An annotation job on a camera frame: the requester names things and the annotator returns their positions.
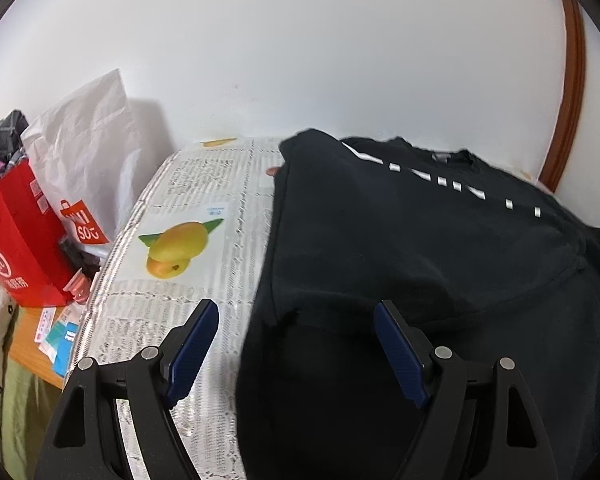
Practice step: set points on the green bed sheet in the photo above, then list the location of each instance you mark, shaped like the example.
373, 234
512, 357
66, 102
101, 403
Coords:
28, 405

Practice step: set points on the black sweatshirt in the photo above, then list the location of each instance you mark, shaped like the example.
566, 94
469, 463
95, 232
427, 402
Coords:
477, 259

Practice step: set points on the white Miniso plastic bag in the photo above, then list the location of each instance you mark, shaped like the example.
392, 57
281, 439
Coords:
91, 161

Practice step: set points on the plaid grey cloth in bag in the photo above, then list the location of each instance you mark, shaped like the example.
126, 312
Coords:
12, 151

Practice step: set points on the fruit print lace tablecloth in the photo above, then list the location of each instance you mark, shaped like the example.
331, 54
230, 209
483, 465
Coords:
198, 231

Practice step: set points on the blue white small box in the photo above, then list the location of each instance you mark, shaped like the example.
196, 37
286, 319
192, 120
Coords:
57, 345

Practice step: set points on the brown wooden door frame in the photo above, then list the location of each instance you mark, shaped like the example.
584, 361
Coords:
573, 87

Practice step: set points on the red paper shopping bag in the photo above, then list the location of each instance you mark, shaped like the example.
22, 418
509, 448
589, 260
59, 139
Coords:
33, 268

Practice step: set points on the wooden bedside cabinet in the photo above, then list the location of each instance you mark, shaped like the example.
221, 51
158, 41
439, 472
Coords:
32, 327

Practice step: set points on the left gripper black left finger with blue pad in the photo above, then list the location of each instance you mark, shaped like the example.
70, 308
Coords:
84, 439

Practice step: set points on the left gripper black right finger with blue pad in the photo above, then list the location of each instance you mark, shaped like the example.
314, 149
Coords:
476, 421

